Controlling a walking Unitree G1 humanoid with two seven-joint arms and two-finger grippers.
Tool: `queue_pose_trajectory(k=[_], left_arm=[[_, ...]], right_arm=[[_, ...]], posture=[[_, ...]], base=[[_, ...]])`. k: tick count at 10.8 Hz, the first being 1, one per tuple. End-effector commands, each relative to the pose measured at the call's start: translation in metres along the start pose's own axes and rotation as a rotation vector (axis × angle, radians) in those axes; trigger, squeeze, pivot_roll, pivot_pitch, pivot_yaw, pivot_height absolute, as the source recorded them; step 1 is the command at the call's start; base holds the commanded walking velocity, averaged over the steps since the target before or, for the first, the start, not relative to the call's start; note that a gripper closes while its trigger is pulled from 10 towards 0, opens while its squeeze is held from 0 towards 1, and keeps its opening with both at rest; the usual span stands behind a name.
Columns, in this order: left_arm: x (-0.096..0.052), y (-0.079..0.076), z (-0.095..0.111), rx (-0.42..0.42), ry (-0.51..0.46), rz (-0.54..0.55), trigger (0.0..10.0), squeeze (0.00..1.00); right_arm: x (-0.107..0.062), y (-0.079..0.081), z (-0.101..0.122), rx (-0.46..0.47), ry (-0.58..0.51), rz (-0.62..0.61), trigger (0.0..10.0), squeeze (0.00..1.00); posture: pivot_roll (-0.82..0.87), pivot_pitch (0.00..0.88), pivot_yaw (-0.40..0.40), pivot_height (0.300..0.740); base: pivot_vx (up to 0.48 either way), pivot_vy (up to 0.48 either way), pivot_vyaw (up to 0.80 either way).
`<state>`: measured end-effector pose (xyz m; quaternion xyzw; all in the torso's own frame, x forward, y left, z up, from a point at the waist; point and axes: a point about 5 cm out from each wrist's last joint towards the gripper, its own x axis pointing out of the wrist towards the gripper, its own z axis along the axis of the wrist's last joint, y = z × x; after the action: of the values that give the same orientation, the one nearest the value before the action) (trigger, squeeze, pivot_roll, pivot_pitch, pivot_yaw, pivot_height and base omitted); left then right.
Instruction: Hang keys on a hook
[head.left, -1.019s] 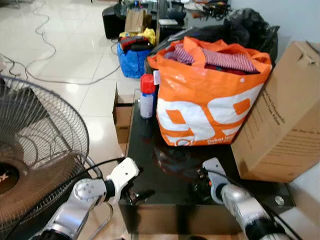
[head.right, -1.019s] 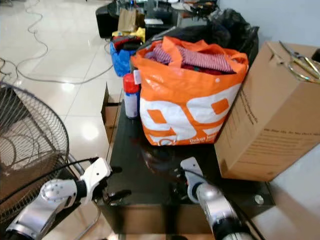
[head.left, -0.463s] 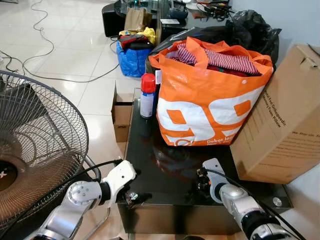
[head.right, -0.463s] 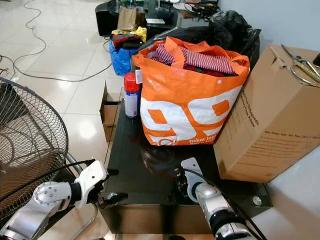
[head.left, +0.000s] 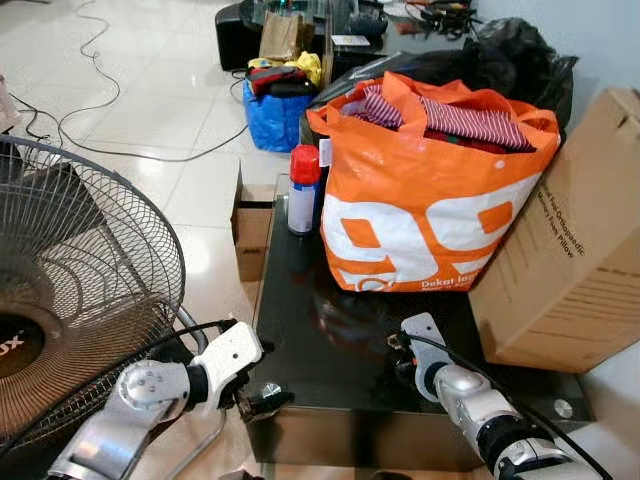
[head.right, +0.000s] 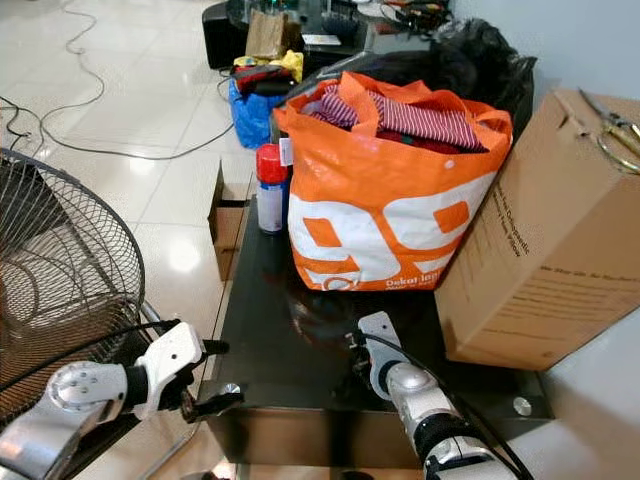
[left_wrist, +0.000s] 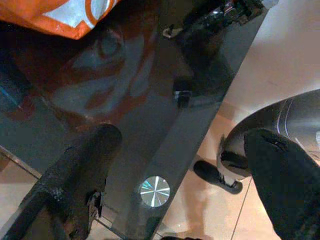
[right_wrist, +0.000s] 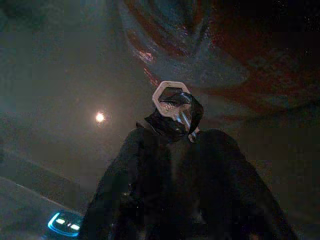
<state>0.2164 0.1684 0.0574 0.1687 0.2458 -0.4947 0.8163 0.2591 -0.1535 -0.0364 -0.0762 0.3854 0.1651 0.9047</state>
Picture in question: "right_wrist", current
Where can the orange and white shopping bag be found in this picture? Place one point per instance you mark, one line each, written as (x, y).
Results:
(225, 62)

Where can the black device with blue light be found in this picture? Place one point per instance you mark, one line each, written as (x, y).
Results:
(65, 225)

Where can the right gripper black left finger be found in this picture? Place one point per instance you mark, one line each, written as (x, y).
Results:
(140, 187)

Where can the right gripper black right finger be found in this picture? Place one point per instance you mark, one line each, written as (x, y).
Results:
(220, 190)

